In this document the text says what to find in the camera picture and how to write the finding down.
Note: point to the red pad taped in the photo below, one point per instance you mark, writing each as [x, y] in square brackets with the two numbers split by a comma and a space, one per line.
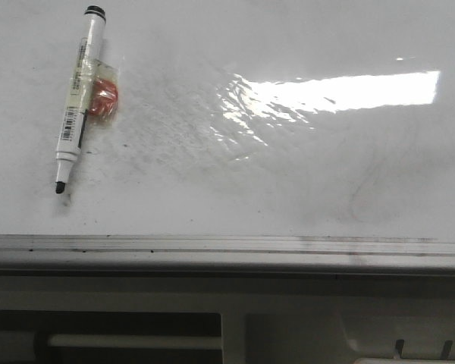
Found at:
[105, 95]

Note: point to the white whiteboard marker pen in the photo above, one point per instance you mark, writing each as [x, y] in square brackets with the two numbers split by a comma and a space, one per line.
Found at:
[79, 96]

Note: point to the white whiteboard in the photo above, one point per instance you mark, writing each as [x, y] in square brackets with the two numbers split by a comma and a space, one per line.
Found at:
[278, 118]

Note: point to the white base structure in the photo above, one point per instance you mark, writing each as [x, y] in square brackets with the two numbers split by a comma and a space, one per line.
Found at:
[308, 320]

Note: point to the white horizontal rod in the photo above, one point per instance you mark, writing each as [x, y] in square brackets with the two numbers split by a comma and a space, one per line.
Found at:
[135, 341]

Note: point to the aluminium whiteboard frame rail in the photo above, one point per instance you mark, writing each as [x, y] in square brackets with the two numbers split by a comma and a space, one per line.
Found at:
[227, 254]

